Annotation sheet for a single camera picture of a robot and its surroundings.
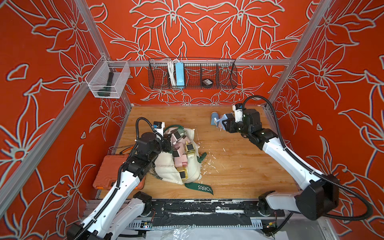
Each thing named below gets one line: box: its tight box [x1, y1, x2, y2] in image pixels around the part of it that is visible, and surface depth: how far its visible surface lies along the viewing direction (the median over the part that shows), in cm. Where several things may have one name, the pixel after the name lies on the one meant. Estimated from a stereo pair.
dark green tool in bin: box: [97, 72, 114, 97], surface depth 83 cm
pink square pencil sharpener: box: [172, 149, 188, 168], surface depth 86 cm
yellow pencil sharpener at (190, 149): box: [185, 143, 195, 156], surface depth 87 cm
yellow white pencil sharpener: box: [177, 166, 189, 181], surface depth 83 cm
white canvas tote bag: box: [153, 128, 201, 185], surface depth 77 cm
